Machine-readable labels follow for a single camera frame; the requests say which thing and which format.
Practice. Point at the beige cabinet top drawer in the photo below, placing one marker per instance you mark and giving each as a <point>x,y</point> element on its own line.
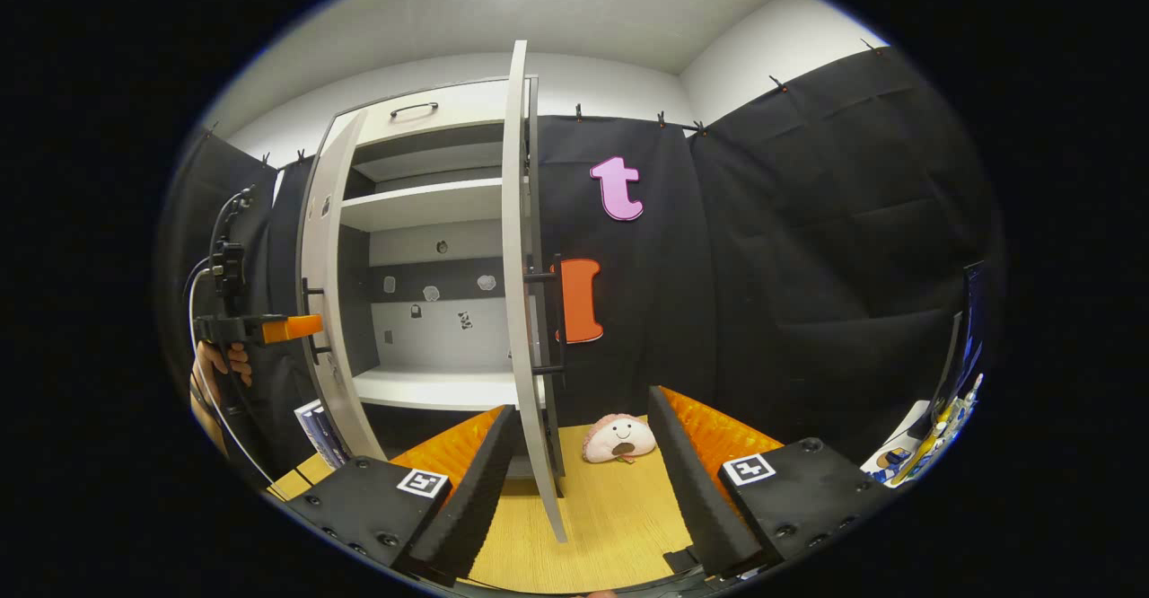
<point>449,104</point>

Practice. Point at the white colourful printed object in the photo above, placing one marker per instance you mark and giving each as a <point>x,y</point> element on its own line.
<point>907,454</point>

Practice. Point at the grey-blue book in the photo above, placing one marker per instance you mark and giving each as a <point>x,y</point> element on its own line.
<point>328,436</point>

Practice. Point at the black backdrop cloth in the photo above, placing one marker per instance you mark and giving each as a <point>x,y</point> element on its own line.
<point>808,266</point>

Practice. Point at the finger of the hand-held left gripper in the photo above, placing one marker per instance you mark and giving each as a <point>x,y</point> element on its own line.
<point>294,329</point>

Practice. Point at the beige cabinet door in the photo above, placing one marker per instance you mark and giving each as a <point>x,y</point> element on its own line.
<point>513,266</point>
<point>323,248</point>

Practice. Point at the pink smiling plush toy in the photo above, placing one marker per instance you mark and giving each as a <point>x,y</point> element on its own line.
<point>619,439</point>

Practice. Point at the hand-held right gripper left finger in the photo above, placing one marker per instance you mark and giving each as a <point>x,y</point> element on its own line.
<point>471,508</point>

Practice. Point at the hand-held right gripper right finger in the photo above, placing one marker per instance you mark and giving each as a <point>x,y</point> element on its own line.
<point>696,499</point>

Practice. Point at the beige double-door shoe cabinet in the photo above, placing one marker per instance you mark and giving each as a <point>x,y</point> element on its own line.
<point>431,329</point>

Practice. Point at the white cabinet shelf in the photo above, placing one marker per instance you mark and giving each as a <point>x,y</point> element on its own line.
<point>422,203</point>
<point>440,390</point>

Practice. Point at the white book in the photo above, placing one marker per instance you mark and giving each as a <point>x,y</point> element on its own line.
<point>303,423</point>

